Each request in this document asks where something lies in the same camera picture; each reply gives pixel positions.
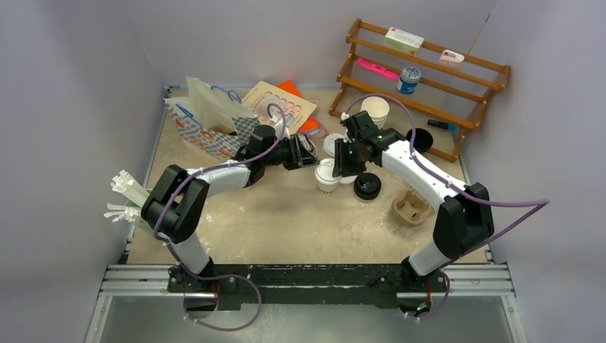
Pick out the white green box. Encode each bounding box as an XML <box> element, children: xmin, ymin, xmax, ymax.
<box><xmin>382</xmin><ymin>27</ymin><xmax>424</xmax><ymax>56</ymax></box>

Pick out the pink highlighter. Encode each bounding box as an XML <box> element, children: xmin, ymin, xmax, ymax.
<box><xmin>356</xmin><ymin>58</ymin><xmax>399</xmax><ymax>81</ymax></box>

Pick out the cakes recipe book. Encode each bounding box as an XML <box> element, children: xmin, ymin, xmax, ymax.
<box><xmin>242</xmin><ymin>81</ymin><xmax>317</xmax><ymax>134</ymax></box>

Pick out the green cup holder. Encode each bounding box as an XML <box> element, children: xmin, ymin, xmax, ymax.
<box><xmin>125</xmin><ymin>206</ymin><xmax>153</xmax><ymax>234</ymax></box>

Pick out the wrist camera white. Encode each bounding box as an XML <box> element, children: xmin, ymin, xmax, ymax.
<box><xmin>339</xmin><ymin>112</ymin><xmax>352</xmax><ymax>142</ymax></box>
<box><xmin>272</xmin><ymin>114</ymin><xmax>294</xmax><ymax>139</ymax></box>

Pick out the black blue marker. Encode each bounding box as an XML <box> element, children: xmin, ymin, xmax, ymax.
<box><xmin>427</xmin><ymin>119</ymin><xmax>458</xmax><ymax>131</ymax></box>

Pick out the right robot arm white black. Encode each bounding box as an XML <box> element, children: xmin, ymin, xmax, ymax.
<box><xmin>333</xmin><ymin>111</ymin><xmax>495</xmax><ymax>291</ymax></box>

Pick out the single white paper cup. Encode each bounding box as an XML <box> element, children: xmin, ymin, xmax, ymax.
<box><xmin>317</xmin><ymin>179</ymin><xmax>339</xmax><ymax>194</ymax></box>

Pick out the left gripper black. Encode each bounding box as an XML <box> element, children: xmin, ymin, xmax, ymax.
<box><xmin>262</xmin><ymin>134</ymin><xmax>319</xmax><ymax>171</ymax></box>

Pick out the purple cable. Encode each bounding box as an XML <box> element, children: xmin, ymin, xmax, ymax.
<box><xmin>340</xmin><ymin>94</ymin><xmax>551</xmax><ymax>323</ymax></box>
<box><xmin>152</xmin><ymin>103</ymin><xmax>263</xmax><ymax>333</ymax></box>

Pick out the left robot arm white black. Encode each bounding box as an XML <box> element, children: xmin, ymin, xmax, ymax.
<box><xmin>141</xmin><ymin>125</ymin><xmax>319</xmax><ymax>292</ymax></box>

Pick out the stack of black lids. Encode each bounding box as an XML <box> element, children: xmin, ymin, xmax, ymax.
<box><xmin>354</xmin><ymin>172</ymin><xmax>382</xmax><ymax>201</ymax></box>

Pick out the pink white tape dispenser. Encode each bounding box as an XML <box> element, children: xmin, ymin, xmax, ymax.
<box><xmin>438</xmin><ymin>49</ymin><xmax>465</xmax><ymax>69</ymax></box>

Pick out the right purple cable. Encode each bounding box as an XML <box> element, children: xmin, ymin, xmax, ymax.
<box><xmin>340</xmin><ymin>94</ymin><xmax>551</xmax><ymax>323</ymax></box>

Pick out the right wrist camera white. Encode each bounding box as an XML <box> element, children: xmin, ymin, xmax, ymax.
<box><xmin>339</xmin><ymin>112</ymin><xmax>352</xmax><ymax>142</ymax></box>

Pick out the black paper cup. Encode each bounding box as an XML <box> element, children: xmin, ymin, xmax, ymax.
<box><xmin>405</xmin><ymin>128</ymin><xmax>434</xmax><ymax>154</ymax></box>

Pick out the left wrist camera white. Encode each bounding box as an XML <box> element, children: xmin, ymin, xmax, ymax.
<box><xmin>272</xmin><ymin>114</ymin><xmax>294</xmax><ymax>139</ymax></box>

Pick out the checkered paper bakery bag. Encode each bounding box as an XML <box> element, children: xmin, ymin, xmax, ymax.
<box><xmin>164</xmin><ymin>76</ymin><xmax>260</xmax><ymax>161</ymax></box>

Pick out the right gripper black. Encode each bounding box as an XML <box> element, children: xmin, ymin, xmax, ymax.
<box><xmin>333</xmin><ymin>139</ymin><xmax>367</xmax><ymax>179</ymax></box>

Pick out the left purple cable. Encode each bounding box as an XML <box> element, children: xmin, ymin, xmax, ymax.
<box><xmin>152</xmin><ymin>103</ymin><xmax>263</xmax><ymax>333</ymax></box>

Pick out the blue white jar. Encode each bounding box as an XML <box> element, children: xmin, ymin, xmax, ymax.
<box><xmin>396</xmin><ymin>66</ymin><xmax>422</xmax><ymax>95</ymax></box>

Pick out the wooden shelf rack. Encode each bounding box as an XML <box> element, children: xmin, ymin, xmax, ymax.
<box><xmin>329</xmin><ymin>18</ymin><xmax>511</xmax><ymax>162</ymax></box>

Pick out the stack of white paper cups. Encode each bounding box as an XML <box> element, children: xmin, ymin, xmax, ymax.
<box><xmin>361</xmin><ymin>96</ymin><xmax>390</xmax><ymax>129</ymax></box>

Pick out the white cup lid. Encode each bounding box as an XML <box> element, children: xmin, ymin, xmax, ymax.
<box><xmin>339</xmin><ymin>175</ymin><xmax>358</xmax><ymax>184</ymax></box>
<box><xmin>314</xmin><ymin>158</ymin><xmax>341</xmax><ymax>185</ymax></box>

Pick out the orange paper bag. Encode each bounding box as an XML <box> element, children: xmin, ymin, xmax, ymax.
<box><xmin>276</xmin><ymin>79</ymin><xmax>327</xmax><ymax>136</ymax></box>

